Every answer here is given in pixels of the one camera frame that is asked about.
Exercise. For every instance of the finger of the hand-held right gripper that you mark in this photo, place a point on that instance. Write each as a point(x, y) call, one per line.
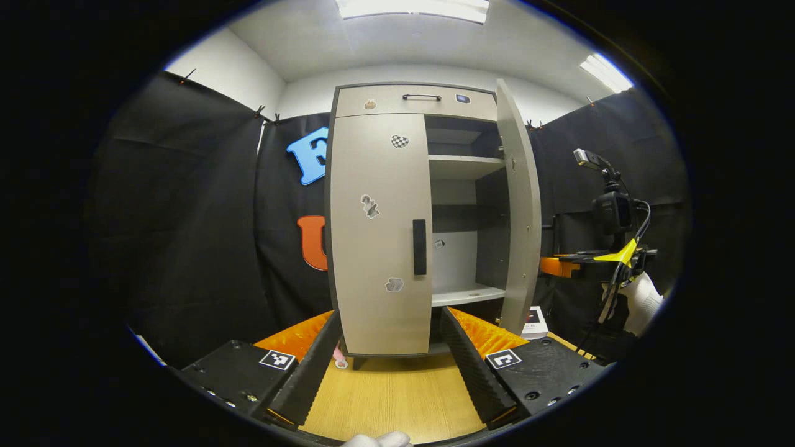
point(556, 267)

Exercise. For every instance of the green and pink toy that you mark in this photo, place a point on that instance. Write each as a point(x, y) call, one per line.
point(339, 357)

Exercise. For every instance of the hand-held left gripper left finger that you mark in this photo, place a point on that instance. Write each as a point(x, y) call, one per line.
point(313, 372)

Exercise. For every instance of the black backdrop cloth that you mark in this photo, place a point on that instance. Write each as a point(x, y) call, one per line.
point(186, 248)

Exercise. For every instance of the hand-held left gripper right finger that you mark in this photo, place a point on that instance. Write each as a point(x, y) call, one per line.
point(472, 372)

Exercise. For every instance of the stack of books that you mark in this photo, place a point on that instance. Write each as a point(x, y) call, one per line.
point(534, 323)

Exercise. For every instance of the grey double-door shoe cabinet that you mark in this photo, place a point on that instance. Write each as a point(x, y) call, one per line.
point(490, 236)

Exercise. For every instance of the grey cabinet door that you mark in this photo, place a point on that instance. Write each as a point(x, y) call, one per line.
point(372, 310)
point(522, 236)

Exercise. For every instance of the small ceiling light panel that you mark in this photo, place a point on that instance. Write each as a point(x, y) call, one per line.
point(605, 71)

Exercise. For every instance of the grey high cabinet shelf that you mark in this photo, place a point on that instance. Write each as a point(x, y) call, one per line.
point(463, 167)

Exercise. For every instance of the grey low cabinet shelf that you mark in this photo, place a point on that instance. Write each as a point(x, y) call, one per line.
point(463, 297)

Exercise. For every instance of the large ceiling light panel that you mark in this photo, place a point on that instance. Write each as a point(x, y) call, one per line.
point(413, 9)

